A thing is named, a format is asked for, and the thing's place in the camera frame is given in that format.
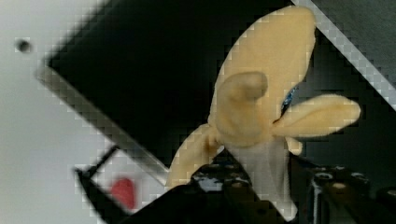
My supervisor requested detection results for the red toy near oven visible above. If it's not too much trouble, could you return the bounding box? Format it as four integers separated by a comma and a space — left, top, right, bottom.
110, 178, 135, 210

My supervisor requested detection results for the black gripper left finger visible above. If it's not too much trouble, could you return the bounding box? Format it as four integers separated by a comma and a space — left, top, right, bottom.
120, 149, 285, 224

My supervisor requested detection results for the black toaster oven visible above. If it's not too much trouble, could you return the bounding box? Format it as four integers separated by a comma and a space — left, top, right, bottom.
36, 0, 396, 224

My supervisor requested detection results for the yellow plush peeled banana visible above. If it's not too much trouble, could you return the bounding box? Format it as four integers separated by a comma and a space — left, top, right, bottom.
166, 6, 361, 221

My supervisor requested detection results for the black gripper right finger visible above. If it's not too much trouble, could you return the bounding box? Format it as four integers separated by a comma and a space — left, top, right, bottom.
289, 155, 395, 224

